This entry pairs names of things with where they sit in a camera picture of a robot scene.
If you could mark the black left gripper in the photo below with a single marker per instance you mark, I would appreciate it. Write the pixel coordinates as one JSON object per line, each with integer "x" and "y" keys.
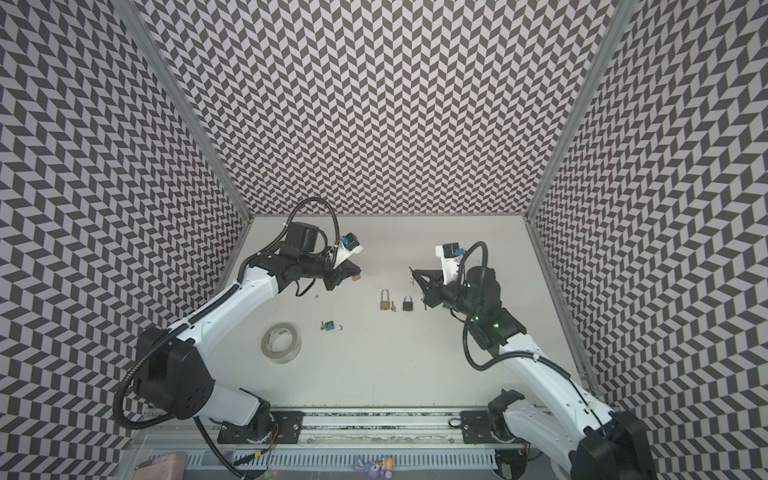
{"x": 343, "y": 271}

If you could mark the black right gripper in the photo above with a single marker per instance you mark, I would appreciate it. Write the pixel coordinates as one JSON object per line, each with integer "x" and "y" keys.
{"x": 435, "y": 288}

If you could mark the black padlock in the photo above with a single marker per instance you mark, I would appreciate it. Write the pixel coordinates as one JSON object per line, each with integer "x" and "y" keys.
{"x": 408, "y": 304}

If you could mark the large brass padlock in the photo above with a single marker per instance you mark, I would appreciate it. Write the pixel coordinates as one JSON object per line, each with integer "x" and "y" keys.
{"x": 386, "y": 304}

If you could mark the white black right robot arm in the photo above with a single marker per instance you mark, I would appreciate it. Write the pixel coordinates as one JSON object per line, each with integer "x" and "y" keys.
{"x": 583, "y": 436}

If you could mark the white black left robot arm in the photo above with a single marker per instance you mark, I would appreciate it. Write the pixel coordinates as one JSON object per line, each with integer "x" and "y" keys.
{"x": 171, "y": 378}

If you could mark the blue padlock with key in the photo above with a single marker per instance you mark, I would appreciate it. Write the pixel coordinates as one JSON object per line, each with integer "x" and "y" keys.
{"x": 331, "y": 326}

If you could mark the clear tape roll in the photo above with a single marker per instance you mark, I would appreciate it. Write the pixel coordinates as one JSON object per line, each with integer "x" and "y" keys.
{"x": 281, "y": 343}

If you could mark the purple orange toy figure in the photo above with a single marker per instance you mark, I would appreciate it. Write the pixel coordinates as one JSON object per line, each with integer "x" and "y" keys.
{"x": 382, "y": 468}

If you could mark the pink box bottom left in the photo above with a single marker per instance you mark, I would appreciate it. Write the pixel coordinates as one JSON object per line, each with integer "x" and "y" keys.
{"x": 166, "y": 467}

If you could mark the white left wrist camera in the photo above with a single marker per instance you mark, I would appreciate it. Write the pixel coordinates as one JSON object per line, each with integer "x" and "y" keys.
{"x": 347, "y": 246}

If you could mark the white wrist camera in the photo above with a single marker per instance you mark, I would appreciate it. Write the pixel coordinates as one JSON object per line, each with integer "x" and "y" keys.
{"x": 347, "y": 246}
{"x": 450, "y": 256}

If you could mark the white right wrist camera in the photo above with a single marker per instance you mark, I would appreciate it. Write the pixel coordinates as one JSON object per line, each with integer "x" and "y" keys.
{"x": 450, "y": 256}

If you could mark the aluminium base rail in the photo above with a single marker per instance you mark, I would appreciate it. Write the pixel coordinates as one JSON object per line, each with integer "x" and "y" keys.
{"x": 329, "y": 440}

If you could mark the aluminium left corner post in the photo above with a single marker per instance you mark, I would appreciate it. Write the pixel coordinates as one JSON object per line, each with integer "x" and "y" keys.
{"x": 129, "y": 14}

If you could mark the aluminium corner post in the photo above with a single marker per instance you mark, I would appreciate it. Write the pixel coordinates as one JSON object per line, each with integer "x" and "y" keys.
{"x": 129, "y": 14}
{"x": 607, "y": 48}

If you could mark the aluminium right corner post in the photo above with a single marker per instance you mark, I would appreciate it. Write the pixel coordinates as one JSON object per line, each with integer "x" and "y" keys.
{"x": 607, "y": 48}

